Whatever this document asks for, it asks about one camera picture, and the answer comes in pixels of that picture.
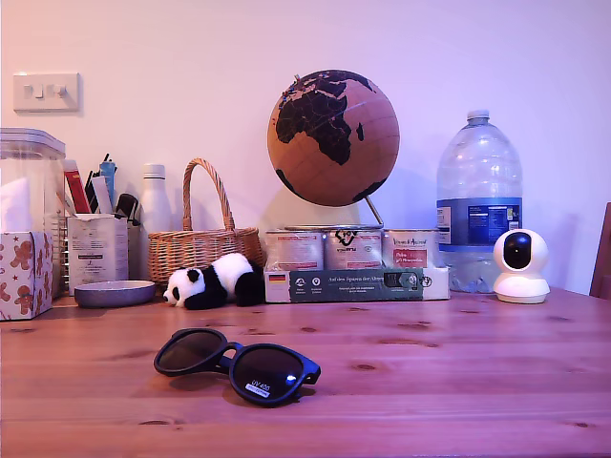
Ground white insulated bottle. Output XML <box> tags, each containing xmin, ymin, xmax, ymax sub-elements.
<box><xmin>139</xmin><ymin>163</ymin><xmax>174</xmax><ymax>282</ymax></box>

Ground black pen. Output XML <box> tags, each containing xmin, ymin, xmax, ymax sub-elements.
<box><xmin>83</xmin><ymin>153</ymin><xmax>112</xmax><ymax>215</ymax></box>

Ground wire mesh pen holder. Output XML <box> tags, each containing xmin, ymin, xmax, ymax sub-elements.
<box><xmin>43</xmin><ymin>209</ymin><xmax>69</xmax><ymax>293</ymax></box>

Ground white plastic stick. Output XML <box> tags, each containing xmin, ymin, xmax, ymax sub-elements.
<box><xmin>91</xmin><ymin>176</ymin><xmax>115</xmax><ymax>215</ymax></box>

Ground black glossy handle tool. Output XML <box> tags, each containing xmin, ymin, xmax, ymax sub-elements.
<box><xmin>114</xmin><ymin>192</ymin><xmax>142</xmax><ymax>227</ymax></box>

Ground white printed carton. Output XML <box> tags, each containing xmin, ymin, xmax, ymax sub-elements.
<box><xmin>66</xmin><ymin>213</ymin><xmax>131</xmax><ymax>296</ymax></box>

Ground gingerbread print tissue box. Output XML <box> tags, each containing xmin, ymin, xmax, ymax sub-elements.
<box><xmin>0</xmin><ymin>230</ymin><xmax>54</xmax><ymax>322</ymax></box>

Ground blue tube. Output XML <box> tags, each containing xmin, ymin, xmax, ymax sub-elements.
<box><xmin>98</xmin><ymin>160</ymin><xmax>118</xmax><ymax>211</ymax></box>

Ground brown wooden chair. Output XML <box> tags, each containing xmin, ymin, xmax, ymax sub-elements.
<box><xmin>589</xmin><ymin>200</ymin><xmax>611</xmax><ymax>301</ymax></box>

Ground white wall light switch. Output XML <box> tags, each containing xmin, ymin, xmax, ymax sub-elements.
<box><xmin>12</xmin><ymin>72</ymin><xmax>81</xmax><ymax>115</ymax></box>

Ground clear plastic storage container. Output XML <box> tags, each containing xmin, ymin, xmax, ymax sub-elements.
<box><xmin>0</xmin><ymin>126</ymin><xmax>67</xmax><ymax>300</ymax></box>

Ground large clear water bottle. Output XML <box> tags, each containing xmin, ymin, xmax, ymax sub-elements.
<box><xmin>434</xmin><ymin>108</ymin><xmax>524</xmax><ymax>294</ymax></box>

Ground panda plush toy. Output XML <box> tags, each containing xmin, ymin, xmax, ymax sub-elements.
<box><xmin>161</xmin><ymin>251</ymin><xmax>267</xmax><ymax>311</ymax></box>

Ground green and white cardboard tray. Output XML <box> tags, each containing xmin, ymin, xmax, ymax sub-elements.
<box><xmin>263</xmin><ymin>265</ymin><xmax>452</xmax><ymax>304</ymax></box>

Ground small white round camera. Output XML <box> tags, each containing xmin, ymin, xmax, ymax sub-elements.
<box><xmin>492</xmin><ymin>227</ymin><xmax>552</xmax><ymax>305</ymax></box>

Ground black sunglasses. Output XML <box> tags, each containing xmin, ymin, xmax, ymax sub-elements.
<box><xmin>153</xmin><ymin>327</ymin><xmax>322</xmax><ymax>408</ymax></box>

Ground wicker basket with handle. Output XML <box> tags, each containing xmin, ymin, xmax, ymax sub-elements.
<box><xmin>146</xmin><ymin>157</ymin><xmax>265</xmax><ymax>288</ymax></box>

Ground red and white tube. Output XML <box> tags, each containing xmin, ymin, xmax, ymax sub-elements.
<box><xmin>62</xmin><ymin>158</ymin><xmax>93</xmax><ymax>215</ymax></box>

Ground grey speckled shallow bowl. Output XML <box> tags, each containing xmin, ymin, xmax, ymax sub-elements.
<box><xmin>73</xmin><ymin>279</ymin><xmax>158</xmax><ymax>309</ymax></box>

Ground cork globe on stand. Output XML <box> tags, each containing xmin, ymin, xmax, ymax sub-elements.
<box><xmin>265</xmin><ymin>69</ymin><xmax>402</xmax><ymax>233</ymax></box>

